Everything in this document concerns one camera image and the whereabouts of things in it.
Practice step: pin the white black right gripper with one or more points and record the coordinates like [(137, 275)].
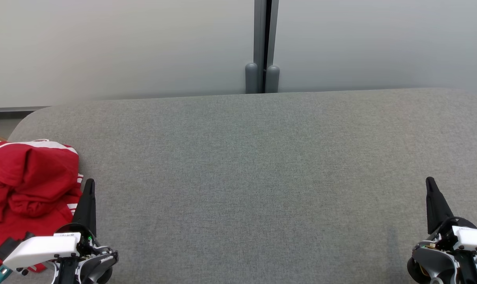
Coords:
[(475, 238)]

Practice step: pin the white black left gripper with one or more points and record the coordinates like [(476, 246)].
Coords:
[(41, 248)]

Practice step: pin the red shorts with white stripe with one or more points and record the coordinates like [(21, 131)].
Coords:
[(37, 169)]

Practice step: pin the red jersey with white trim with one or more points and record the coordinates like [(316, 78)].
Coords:
[(25, 230)]

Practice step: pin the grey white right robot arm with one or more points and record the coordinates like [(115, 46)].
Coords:
[(431, 260)]

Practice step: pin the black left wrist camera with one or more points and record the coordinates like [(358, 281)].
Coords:
[(6, 248)]

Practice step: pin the grey partition post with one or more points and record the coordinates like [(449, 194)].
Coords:
[(273, 39), (254, 39)]

